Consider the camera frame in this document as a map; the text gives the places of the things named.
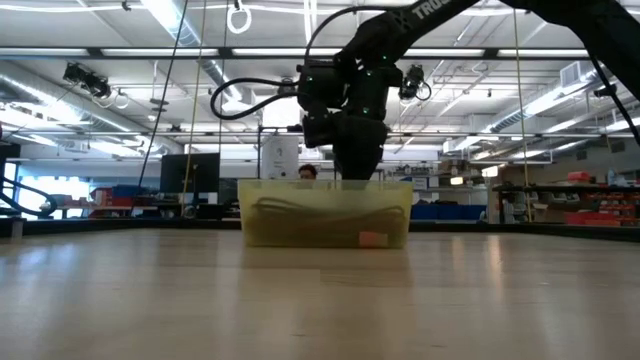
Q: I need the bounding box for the black cable harness loop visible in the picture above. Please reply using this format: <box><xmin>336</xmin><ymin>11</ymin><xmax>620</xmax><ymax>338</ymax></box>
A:
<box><xmin>0</xmin><ymin>174</ymin><xmax>59</xmax><ymax>219</ymax></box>

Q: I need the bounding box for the yellow translucent plastic bin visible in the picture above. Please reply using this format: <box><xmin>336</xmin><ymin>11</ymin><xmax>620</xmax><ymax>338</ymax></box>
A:
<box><xmin>237</xmin><ymin>178</ymin><xmax>415</xmax><ymax>250</ymax></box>

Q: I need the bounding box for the blue crate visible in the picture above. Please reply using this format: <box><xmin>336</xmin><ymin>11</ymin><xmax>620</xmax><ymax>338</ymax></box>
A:
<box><xmin>112</xmin><ymin>184</ymin><xmax>147</xmax><ymax>199</ymax></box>

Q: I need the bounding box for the white hanging ring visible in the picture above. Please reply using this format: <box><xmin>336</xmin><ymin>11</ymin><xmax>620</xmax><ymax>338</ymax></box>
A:
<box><xmin>226</xmin><ymin>0</ymin><xmax>253</xmax><ymax>35</ymax></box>

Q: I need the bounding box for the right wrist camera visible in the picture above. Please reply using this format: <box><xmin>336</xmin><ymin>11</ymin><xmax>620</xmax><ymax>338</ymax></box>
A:
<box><xmin>301</xmin><ymin>115</ymin><xmax>337</xmax><ymax>150</ymax></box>

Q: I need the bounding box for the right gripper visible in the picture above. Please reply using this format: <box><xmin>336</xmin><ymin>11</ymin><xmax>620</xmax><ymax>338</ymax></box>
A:
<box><xmin>333</xmin><ymin>112</ymin><xmax>390</xmax><ymax>180</ymax></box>

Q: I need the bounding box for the red crate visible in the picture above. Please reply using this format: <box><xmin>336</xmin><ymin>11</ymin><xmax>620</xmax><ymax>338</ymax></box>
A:
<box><xmin>89</xmin><ymin>188</ymin><xmax>134</xmax><ymax>207</ymax></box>

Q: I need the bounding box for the white cabinet box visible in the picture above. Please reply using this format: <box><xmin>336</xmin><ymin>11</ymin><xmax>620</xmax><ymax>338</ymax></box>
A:
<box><xmin>260</xmin><ymin>135</ymin><xmax>300</xmax><ymax>180</ymax></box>

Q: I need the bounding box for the red storage bin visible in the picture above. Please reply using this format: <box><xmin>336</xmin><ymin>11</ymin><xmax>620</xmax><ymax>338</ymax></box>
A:
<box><xmin>564</xmin><ymin>211</ymin><xmax>624</xmax><ymax>227</ymax></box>

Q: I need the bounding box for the blue storage bin row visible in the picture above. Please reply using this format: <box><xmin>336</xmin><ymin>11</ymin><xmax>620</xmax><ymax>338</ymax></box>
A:
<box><xmin>412</xmin><ymin>202</ymin><xmax>489</xmax><ymax>221</ymax></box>

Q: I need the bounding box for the metal shelf rack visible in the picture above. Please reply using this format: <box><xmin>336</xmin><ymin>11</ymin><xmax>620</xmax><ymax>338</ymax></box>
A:
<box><xmin>387</xmin><ymin>164</ymin><xmax>491</xmax><ymax>221</ymax></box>

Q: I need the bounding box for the black hanging cable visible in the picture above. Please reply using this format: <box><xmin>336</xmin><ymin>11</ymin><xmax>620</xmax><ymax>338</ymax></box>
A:
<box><xmin>133</xmin><ymin>0</ymin><xmax>190</xmax><ymax>204</ymax></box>

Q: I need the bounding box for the black aluminium table frame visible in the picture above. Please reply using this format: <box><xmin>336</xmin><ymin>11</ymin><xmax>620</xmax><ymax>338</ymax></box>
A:
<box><xmin>0</xmin><ymin>215</ymin><xmax>640</xmax><ymax>245</ymax></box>

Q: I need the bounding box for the black ceiling camera rig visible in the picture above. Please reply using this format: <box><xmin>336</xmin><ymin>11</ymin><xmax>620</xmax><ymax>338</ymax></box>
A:
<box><xmin>399</xmin><ymin>63</ymin><xmax>432</xmax><ymax>102</ymax></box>
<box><xmin>62</xmin><ymin>62</ymin><xmax>114</xmax><ymax>100</ymax></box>

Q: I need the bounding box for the black computer monitor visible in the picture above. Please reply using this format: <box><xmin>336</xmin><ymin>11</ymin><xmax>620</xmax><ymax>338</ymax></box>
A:
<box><xmin>159</xmin><ymin>152</ymin><xmax>221</xmax><ymax>195</ymax></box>

